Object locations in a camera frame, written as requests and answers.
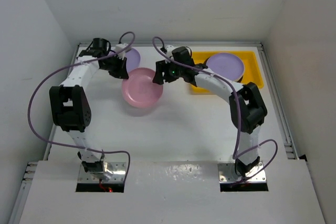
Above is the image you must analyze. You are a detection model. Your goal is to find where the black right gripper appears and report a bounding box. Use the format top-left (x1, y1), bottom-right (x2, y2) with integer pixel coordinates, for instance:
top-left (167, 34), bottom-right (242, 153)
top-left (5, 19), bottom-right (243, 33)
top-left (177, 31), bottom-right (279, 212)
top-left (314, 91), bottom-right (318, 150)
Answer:
top-left (154, 57), bottom-right (184, 84)

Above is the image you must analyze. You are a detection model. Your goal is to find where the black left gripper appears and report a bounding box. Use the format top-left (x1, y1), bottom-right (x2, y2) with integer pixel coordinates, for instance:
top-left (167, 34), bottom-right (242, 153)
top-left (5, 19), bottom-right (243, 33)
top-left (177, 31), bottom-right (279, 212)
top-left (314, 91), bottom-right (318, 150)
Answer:
top-left (100, 54), bottom-right (128, 79)

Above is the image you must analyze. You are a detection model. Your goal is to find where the purple plate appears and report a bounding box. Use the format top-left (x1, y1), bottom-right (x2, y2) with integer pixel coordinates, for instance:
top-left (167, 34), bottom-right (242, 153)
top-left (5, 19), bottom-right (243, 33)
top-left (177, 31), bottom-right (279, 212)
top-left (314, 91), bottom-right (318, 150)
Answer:
top-left (125, 48), bottom-right (141, 73)
top-left (205, 52), bottom-right (245, 81)

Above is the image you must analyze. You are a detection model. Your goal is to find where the pink plate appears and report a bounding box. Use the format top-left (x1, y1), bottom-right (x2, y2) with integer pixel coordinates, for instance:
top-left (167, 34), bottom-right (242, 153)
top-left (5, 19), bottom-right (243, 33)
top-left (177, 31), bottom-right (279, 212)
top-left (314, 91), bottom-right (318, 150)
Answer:
top-left (122, 68), bottom-right (163, 109)

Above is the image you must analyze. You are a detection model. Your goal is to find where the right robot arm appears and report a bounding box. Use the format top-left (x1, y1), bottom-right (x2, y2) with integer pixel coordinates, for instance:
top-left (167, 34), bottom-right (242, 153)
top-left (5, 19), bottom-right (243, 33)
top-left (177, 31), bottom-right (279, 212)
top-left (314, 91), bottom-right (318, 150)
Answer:
top-left (153, 47), bottom-right (267, 177)

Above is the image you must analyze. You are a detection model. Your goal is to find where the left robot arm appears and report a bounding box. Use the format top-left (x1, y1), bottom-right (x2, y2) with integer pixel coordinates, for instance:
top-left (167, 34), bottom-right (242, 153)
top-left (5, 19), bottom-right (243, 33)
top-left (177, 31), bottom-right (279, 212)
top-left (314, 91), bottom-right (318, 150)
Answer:
top-left (49, 38), bottom-right (131, 181)

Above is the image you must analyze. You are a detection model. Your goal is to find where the yellow plastic bin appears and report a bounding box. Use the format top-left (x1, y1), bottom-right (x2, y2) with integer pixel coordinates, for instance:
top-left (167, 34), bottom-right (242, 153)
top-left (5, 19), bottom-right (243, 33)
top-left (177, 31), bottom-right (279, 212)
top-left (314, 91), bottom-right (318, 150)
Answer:
top-left (192, 51), bottom-right (264, 89)

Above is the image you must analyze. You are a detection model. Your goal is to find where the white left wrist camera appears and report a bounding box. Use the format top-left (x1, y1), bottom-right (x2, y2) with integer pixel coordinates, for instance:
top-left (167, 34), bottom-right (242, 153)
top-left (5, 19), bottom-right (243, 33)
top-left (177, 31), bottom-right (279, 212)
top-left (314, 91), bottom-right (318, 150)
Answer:
top-left (114, 43), bottom-right (132, 60)

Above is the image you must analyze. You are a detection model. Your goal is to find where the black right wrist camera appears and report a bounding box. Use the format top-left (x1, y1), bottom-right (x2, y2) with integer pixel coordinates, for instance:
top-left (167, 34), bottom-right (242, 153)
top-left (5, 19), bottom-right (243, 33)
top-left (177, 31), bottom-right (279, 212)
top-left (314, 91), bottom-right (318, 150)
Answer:
top-left (160, 45), bottom-right (176, 58)

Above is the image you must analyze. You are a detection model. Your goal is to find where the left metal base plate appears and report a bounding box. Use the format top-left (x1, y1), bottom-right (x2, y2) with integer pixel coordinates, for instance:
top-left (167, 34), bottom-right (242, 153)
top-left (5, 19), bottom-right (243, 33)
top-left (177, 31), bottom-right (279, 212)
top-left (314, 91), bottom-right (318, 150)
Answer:
top-left (77, 162), bottom-right (127, 184)

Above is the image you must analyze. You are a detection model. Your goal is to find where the metal base plate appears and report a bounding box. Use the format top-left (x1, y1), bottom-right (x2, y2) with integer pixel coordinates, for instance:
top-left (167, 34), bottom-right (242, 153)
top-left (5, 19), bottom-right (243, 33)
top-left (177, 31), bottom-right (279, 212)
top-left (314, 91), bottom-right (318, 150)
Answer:
top-left (77, 162), bottom-right (127, 184)
top-left (217, 162), bottom-right (267, 184)

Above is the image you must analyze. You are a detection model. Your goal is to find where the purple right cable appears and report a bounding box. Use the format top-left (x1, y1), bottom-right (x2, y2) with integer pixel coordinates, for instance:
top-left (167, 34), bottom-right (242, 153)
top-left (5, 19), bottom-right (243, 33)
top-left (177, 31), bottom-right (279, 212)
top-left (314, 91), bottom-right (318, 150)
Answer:
top-left (152, 36), bottom-right (278, 185)

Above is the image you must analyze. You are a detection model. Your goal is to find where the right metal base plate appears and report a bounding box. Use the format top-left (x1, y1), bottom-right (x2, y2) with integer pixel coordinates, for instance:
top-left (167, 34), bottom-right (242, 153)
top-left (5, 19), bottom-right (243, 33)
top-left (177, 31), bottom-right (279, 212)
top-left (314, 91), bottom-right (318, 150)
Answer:
top-left (217, 162), bottom-right (267, 184)

